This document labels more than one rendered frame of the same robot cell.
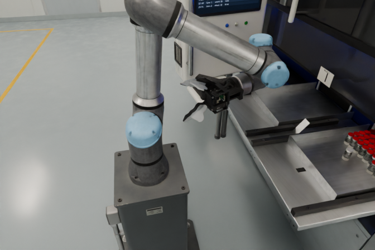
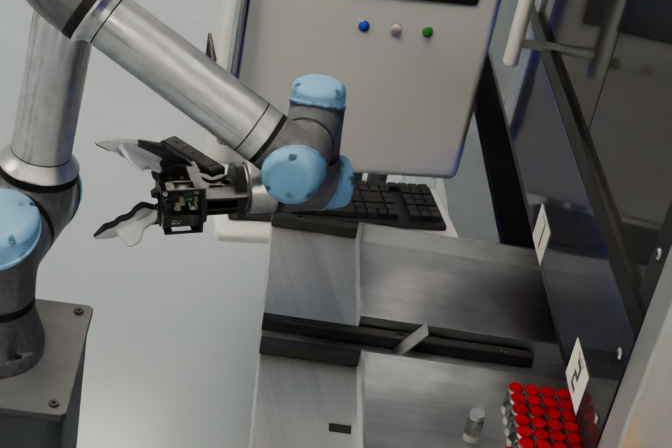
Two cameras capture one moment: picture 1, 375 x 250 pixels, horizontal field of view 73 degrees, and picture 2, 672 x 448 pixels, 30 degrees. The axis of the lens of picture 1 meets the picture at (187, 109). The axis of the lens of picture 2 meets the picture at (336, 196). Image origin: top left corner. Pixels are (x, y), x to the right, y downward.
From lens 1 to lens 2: 0.95 m
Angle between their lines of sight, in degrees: 8
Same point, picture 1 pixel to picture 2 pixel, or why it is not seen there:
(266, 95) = (398, 251)
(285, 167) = (305, 414)
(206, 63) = not seen: hidden behind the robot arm
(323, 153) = (425, 414)
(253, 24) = (453, 42)
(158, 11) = not seen: outside the picture
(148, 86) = (37, 133)
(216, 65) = not seen: hidden behind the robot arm
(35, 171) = not seen: outside the picture
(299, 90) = (505, 263)
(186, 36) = (107, 46)
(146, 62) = (42, 76)
